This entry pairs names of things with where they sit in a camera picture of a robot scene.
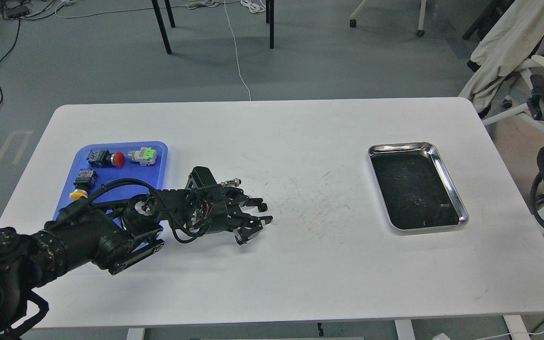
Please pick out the blue plastic tray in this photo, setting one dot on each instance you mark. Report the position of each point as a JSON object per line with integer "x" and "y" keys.
{"x": 151, "y": 174}

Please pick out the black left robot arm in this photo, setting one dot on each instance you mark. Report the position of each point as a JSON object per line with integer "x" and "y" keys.
{"x": 114, "y": 228}

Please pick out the yellow push button switch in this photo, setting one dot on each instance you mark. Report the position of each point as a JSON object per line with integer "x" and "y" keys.
{"x": 83, "y": 183}

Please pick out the black table leg pair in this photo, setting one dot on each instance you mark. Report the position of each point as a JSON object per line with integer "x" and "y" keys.
{"x": 270, "y": 7}

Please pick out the white chair base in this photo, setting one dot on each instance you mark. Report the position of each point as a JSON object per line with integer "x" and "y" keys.
{"x": 379, "y": 17}

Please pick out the silver metal tray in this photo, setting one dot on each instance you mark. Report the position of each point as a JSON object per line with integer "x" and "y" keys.
{"x": 410, "y": 171}

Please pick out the red push button switch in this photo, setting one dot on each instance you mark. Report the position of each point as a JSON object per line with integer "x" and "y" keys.
{"x": 103, "y": 158}

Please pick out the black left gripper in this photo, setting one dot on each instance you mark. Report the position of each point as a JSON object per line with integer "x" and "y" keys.
{"x": 216, "y": 210}

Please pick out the green grey industrial switch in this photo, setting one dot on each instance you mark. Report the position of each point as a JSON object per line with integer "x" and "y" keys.
{"x": 145, "y": 156}

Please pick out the beige cloth on chair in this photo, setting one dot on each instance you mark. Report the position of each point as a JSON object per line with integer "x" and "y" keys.
{"x": 510, "y": 41}

